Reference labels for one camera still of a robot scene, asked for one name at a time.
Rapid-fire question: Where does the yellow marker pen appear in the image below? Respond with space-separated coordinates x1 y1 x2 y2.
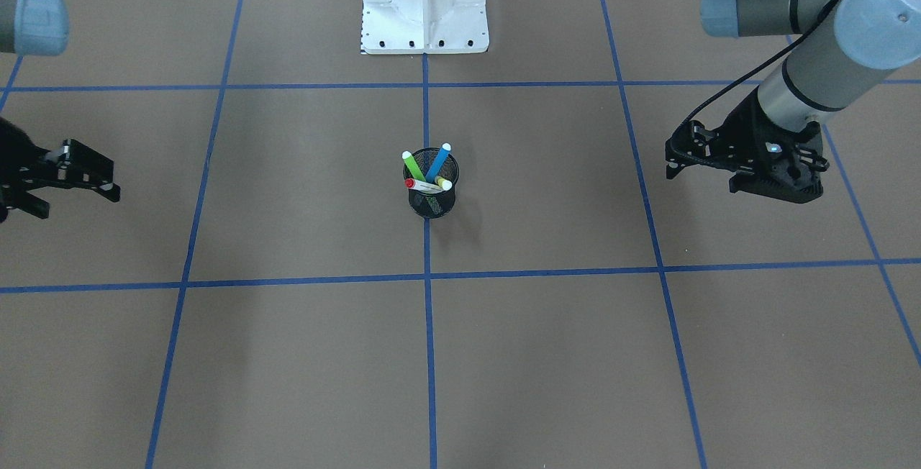
435 176 453 191

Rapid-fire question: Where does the black mesh pen cup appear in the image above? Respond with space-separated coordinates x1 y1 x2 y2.
402 147 458 219

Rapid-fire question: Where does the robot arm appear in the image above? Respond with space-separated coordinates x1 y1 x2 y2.
665 0 920 204
1 0 122 221

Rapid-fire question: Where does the red capped white marker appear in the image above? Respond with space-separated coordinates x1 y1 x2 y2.
404 178 444 195

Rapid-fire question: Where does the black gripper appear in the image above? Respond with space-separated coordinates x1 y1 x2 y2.
665 90 828 204
1 118 122 221

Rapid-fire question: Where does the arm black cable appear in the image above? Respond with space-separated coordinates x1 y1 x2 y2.
697 0 864 126

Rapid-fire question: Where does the green marker pen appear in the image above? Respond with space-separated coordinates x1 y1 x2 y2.
401 150 427 183

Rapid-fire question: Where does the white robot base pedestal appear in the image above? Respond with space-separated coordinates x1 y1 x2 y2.
360 0 490 55

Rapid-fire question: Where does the blue marker pen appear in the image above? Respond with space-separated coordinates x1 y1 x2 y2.
425 142 452 183

